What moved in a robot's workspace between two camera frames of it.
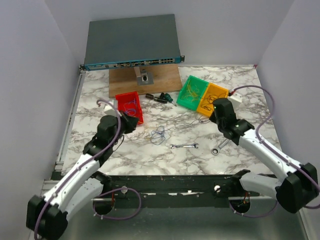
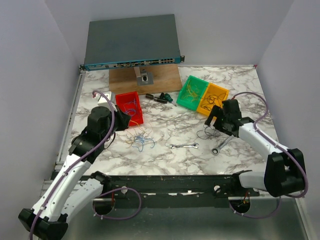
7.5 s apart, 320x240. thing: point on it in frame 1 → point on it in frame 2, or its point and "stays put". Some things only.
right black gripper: x=212 y=118 stays put
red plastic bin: x=129 y=104 stays put
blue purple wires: x=158 y=136 → x=139 y=140
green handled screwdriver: x=169 y=98 stays put
